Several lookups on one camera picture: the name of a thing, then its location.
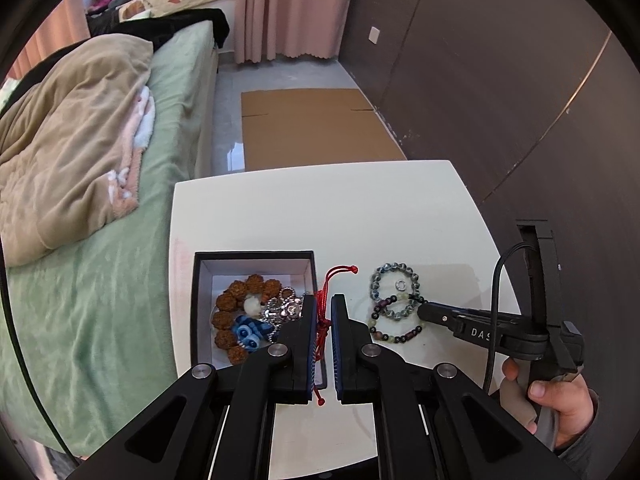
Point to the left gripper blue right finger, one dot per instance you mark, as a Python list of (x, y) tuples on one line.
[(353, 373)]

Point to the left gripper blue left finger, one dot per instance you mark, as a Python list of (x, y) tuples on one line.
[(295, 370)]

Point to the black jewelry box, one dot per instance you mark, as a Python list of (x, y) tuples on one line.
[(268, 286)]

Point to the person's right hand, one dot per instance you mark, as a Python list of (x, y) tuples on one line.
[(572, 401)]

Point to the green bed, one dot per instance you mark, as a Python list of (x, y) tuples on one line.
[(93, 345)]

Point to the flat cardboard sheet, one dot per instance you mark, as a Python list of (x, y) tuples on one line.
[(307, 127)]

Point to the beige blanket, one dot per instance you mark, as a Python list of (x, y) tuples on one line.
[(69, 161)]

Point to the black clothing on bed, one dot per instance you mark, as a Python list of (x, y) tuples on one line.
[(160, 30)]

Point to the pink curtain by window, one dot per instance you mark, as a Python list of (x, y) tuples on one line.
[(64, 26)]

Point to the white wall socket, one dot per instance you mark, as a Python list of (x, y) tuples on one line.
[(374, 34)]

